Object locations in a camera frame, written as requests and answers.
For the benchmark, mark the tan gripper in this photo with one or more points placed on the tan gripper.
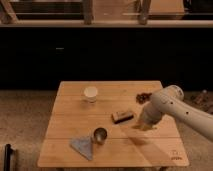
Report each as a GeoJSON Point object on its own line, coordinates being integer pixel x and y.
{"type": "Point", "coordinates": [144, 126]}

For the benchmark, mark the yellow banana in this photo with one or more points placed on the yellow banana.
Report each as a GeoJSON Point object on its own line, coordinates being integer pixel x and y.
{"type": "Point", "coordinates": [137, 127]}

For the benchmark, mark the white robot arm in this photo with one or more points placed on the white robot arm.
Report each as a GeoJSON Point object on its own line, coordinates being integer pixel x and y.
{"type": "Point", "coordinates": [169, 100]}

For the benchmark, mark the small metal cup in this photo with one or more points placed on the small metal cup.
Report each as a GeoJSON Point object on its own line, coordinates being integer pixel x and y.
{"type": "Point", "coordinates": [100, 135]}

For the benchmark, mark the white paper cup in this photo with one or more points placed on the white paper cup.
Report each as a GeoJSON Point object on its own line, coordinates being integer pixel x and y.
{"type": "Point", "coordinates": [90, 93]}

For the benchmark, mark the dark red grape bunch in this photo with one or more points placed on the dark red grape bunch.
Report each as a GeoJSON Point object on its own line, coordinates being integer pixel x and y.
{"type": "Point", "coordinates": [143, 97]}

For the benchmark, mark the wooden block eraser brush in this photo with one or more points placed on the wooden block eraser brush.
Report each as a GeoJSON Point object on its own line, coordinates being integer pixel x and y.
{"type": "Point", "coordinates": [119, 117]}

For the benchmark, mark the wooden folding table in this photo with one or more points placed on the wooden folding table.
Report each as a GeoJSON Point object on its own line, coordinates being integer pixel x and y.
{"type": "Point", "coordinates": [125, 147]}

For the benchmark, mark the grey folded cloth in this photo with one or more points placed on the grey folded cloth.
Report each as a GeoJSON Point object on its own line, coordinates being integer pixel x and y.
{"type": "Point", "coordinates": [83, 145]}

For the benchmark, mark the black object at floor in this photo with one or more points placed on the black object at floor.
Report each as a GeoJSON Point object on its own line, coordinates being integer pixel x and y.
{"type": "Point", "coordinates": [8, 155]}

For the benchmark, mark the wooden shelf rail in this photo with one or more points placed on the wooden shelf rail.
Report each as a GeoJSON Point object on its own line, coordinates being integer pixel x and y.
{"type": "Point", "coordinates": [107, 13]}

